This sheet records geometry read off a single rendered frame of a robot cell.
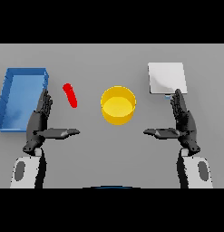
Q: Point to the pale square measuring scale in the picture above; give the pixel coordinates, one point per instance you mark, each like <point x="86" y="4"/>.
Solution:
<point x="167" y="78"/>

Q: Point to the blue tray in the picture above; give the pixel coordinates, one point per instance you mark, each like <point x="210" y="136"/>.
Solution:
<point x="21" y="98"/>

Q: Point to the right light grey robot arm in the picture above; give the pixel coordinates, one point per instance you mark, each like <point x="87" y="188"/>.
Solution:
<point x="196" y="171"/>

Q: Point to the yellow bowl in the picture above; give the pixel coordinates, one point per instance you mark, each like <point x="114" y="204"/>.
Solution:
<point x="118" y="105"/>

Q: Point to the left light grey robot arm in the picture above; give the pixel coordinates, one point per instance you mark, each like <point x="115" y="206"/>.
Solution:
<point x="27" y="170"/>

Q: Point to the left dark grey robot hand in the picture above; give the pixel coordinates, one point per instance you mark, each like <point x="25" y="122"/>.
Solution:
<point x="37" y="122"/>

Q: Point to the right dark grey robot hand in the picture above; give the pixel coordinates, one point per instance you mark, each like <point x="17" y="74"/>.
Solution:
<point x="186" y="122"/>

